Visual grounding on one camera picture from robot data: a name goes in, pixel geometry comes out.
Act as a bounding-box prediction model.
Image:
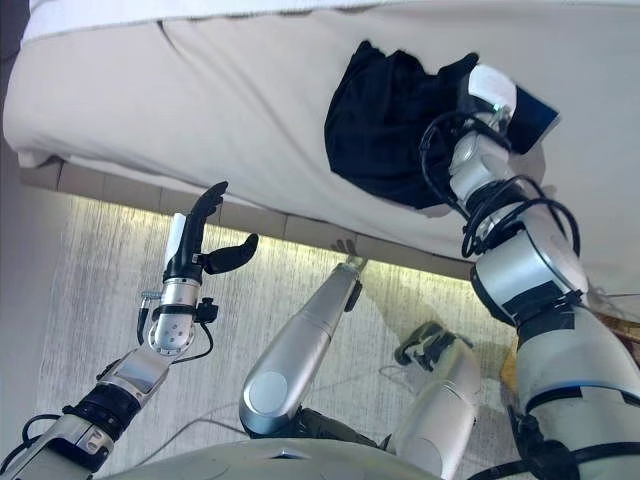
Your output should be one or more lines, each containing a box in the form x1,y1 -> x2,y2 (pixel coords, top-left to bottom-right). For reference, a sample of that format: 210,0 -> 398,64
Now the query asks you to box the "black and white left hand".
161,180 -> 261,282

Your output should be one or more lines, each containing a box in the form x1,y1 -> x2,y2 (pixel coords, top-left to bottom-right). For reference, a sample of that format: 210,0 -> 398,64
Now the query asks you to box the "black and white right hand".
438,52 -> 517,120

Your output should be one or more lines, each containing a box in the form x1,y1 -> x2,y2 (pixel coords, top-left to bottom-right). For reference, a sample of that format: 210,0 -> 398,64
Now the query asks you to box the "black garment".
323,40 -> 482,212

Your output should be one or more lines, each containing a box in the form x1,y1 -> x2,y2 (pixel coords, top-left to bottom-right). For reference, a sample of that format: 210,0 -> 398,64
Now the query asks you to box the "large bed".
2,0 -> 640,312

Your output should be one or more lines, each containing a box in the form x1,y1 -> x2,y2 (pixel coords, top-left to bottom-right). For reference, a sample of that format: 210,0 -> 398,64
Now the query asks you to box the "brown wicker basket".
499,309 -> 640,392

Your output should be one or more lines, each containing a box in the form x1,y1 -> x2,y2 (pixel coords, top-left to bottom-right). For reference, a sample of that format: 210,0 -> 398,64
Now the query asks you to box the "grey striped rug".
63,193 -> 522,452

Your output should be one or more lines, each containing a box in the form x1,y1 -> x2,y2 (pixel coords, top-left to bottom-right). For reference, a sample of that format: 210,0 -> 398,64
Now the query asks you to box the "grey robot torso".
99,438 -> 402,480

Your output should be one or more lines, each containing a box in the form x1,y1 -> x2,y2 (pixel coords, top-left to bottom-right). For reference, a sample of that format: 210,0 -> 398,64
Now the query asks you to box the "white duvet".
24,0 -> 352,42

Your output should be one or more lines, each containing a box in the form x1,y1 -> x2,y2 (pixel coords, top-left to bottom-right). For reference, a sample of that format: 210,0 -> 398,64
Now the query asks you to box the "dark right wrist camera box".
508,83 -> 561,155

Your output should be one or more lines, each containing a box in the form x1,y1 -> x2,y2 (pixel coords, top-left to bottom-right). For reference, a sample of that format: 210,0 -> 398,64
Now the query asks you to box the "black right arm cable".
416,110 -> 582,260

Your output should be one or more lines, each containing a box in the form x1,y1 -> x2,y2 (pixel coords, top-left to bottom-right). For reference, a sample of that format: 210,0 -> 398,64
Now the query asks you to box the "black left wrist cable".
136,288 -> 217,362

